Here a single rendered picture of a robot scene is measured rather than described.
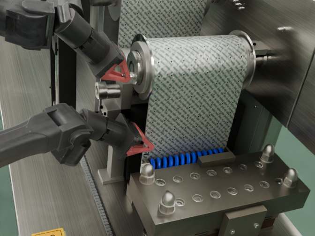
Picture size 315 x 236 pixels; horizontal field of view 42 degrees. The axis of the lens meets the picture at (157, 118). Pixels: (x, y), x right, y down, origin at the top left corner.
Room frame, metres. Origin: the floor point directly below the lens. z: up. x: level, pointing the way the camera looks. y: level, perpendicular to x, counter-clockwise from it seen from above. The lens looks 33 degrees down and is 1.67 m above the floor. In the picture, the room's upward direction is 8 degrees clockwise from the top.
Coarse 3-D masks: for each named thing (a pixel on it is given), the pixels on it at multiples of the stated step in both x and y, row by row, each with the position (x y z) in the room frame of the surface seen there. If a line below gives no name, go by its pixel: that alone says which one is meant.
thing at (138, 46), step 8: (136, 48) 0.84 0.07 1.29; (144, 48) 0.81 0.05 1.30; (144, 56) 0.79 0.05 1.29; (248, 56) 0.90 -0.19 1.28; (144, 64) 0.79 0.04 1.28; (248, 64) 0.89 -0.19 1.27; (144, 72) 0.78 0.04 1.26; (144, 80) 0.78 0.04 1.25; (136, 88) 0.82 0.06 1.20; (144, 88) 0.78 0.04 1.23
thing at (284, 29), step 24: (240, 0) 1.11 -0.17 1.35; (264, 0) 1.02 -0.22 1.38; (288, 0) 0.94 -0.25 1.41; (312, 0) 0.88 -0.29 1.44; (216, 24) 1.19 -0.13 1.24; (240, 24) 1.08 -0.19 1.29; (264, 24) 1.00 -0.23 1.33; (288, 24) 0.92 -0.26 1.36; (312, 24) 0.86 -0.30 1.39; (288, 48) 0.90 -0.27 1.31; (312, 48) 0.84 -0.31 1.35; (264, 72) 0.95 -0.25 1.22; (288, 72) 0.88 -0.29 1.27; (312, 72) 0.82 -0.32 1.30; (264, 96) 0.93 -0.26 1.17; (288, 96) 0.86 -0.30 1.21; (312, 96) 0.80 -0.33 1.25; (288, 120) 0.84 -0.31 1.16; (312, 120) 0.78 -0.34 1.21; (312, 144) 0.76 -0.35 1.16
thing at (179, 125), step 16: (208, 96) 0.84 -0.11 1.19; (224, 96) 0.86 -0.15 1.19; (160, 112) 0.79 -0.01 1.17; (176, 112) 0.81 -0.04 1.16; (192, 112) 0.82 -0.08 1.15; (208, 112) 0.84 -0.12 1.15; (224, 112) 0.86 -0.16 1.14; (160, 128) 0.79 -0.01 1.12; (176, 128) 0.81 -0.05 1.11; (192, 128) 0.83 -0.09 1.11; (208, 128) 0.85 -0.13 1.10; (224, 128) 0.87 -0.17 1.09; (144, 144) 0.77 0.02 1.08; (160, 144) 0.79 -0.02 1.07; (176, 144) 0.81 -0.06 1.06; (192, 144) 0.83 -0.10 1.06; (208, 144) 0.85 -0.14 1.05; (224, 144) 0.87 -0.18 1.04; (144, 160) 0.78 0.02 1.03
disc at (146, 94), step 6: (138, 36) 0.85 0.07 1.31; (144, 36) 0.83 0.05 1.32; (132, 42) 0.88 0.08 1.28; (144, 42) 0.82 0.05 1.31; (150, 48) 0.80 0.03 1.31; (150, 54) 0.79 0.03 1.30; (150, 60) 0.78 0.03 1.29; (150, 66) 0.78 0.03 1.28; (150, 72) 0.77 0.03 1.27; (150, 78) 0.77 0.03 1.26; (150, 84) 0.77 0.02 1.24; (150, 90) 0.77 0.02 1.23; (138, 96) 0.82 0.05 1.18; (144, 96) 0.79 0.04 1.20
